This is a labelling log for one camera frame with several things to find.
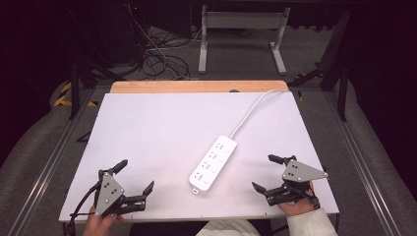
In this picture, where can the wooden table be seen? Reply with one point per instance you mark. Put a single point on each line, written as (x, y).
(196, 87)

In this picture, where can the aluminium floor rail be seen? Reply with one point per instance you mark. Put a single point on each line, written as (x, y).
(360, 164)
(49, 168)

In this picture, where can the person's left hand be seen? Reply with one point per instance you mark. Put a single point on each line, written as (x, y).
(98, 225)

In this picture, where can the person's right hand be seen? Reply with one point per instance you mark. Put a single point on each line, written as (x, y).
(294, 208)

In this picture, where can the black metal stand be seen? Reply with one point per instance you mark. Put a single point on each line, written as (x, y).
(342, 85)
(75, 88)

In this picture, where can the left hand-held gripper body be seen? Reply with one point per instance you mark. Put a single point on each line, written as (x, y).
(109, 191)

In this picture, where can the white metal desk frame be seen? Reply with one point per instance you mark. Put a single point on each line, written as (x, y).
(244, 20)

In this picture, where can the yellow black hazard tape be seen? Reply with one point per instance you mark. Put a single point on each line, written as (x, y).
(66, 88)

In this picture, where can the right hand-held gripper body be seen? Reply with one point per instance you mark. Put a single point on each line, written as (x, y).
(300, 172)

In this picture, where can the white board sheet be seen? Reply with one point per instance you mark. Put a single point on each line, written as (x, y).
(164, 137)

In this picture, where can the white power strip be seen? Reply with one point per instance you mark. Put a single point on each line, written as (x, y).
(213, 164)

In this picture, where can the person's white clothing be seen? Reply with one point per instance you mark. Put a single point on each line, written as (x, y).
(229, 228)

